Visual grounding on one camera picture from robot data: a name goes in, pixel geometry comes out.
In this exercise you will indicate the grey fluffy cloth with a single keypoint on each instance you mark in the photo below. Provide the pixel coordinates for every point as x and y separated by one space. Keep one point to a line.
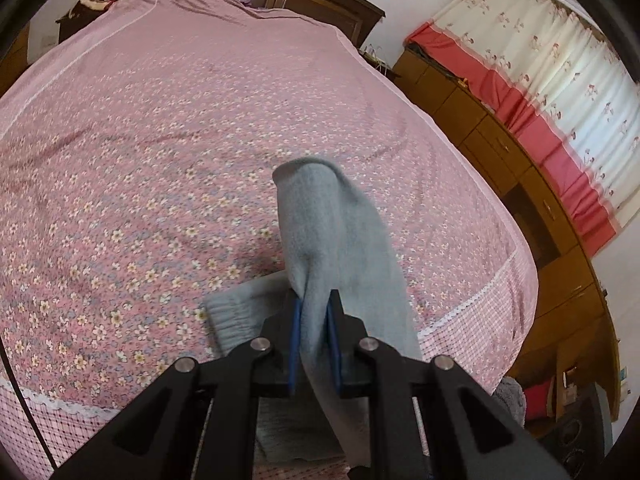
511 400

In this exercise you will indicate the black speaker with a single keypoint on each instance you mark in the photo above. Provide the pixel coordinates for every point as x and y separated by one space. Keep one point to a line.
575 435

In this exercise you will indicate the red item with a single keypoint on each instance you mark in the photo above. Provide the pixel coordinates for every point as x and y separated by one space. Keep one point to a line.
537 400

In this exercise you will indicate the cream and red curtain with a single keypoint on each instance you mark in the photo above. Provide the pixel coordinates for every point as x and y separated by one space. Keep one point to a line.
540 70

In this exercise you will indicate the pink floral bedspread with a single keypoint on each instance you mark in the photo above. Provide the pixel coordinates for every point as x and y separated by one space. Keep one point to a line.
150 135

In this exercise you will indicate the wooden wardrobe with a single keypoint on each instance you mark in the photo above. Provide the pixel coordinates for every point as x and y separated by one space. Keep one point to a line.
12 65

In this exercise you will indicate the dark wooden nightstand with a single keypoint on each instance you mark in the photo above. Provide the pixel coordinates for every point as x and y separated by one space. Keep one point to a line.
75 22

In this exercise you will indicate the grey pants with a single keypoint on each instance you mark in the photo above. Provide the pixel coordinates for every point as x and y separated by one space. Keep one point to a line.
330 240

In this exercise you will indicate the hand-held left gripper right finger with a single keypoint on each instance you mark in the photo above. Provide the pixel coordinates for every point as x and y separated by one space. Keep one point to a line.
334 355

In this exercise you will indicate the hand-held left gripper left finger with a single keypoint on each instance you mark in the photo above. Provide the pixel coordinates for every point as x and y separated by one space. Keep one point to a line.
296 355

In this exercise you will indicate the long wooden cabinet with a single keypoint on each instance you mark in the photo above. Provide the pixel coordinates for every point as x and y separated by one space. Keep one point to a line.
500 150

